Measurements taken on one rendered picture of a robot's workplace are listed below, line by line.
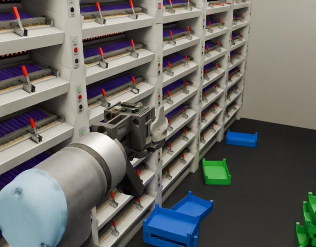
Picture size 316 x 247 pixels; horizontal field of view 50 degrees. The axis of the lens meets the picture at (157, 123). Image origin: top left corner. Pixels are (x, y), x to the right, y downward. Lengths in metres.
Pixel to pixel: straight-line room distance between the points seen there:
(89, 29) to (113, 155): 1.03
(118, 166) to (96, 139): 0.05
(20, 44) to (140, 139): 0.74
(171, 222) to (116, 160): 1.79
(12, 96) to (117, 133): 0.76
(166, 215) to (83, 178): 1.89
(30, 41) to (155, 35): 0.88
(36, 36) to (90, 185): 0.87
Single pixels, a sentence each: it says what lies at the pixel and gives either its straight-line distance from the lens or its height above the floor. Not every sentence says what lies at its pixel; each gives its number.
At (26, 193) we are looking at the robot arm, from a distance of 0.40.
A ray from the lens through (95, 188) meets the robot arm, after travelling 0.45.
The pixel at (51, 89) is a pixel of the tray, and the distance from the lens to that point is 1.32.
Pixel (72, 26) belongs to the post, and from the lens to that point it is 1.38.
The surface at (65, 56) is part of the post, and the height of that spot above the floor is 1.22.
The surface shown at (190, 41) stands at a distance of 2.42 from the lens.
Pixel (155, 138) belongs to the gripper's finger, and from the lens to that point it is 0.61.
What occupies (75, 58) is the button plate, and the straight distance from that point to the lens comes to 1.40.
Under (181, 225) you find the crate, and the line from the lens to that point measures 2.23.
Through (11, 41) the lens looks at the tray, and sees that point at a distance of 1.19.
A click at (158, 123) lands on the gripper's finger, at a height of 1.23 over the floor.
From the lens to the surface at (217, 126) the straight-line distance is 3.45.
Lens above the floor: 1.47
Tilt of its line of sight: 22 degrees down
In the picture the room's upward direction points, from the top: straight up
